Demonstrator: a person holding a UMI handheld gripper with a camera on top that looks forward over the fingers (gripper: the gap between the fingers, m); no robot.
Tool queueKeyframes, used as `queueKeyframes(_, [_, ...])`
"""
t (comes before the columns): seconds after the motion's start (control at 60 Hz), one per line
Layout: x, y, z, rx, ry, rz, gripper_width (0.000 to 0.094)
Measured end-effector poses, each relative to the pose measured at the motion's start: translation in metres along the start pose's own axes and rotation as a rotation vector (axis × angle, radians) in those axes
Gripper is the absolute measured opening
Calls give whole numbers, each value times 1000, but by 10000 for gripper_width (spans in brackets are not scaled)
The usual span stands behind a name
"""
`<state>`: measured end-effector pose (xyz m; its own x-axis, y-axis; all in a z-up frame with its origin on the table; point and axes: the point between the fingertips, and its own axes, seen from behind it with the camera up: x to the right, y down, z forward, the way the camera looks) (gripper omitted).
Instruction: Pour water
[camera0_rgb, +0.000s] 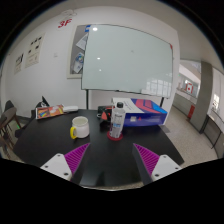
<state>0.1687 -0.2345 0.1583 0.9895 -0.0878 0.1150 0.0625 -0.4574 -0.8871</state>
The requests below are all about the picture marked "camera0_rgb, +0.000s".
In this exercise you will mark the blue and white cardboard box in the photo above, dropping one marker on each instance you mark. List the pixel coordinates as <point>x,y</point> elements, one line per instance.
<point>146,113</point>

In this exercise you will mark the white paper stack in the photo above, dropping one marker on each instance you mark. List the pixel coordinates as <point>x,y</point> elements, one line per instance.
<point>70,108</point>

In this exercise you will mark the small white wall poster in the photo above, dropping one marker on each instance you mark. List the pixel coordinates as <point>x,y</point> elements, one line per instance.
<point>19,63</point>

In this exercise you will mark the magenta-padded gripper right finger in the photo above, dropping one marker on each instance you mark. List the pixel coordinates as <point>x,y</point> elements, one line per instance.
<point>148,157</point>

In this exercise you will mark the grey notice board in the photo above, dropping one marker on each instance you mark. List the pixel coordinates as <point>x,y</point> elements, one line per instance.
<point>76,50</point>

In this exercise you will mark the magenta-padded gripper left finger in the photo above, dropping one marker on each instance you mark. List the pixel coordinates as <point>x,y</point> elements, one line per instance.
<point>77,156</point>

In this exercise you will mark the flat round red coaster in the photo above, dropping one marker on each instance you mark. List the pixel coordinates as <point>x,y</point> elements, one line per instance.
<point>109,137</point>

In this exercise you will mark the large whiteboard on stand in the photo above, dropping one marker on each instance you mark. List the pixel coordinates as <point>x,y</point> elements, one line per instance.
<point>128,58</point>

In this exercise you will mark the large white wall poster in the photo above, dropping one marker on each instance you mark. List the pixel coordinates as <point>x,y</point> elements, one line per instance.
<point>34,50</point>

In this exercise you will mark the colourful flat book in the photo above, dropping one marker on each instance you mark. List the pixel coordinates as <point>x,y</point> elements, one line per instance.
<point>49,111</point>

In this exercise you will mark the black and red clutter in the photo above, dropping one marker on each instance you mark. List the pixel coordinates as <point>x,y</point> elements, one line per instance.
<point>105,113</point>

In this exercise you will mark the clear plastic bottle black cap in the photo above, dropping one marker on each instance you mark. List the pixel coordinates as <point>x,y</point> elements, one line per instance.
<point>117,121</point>

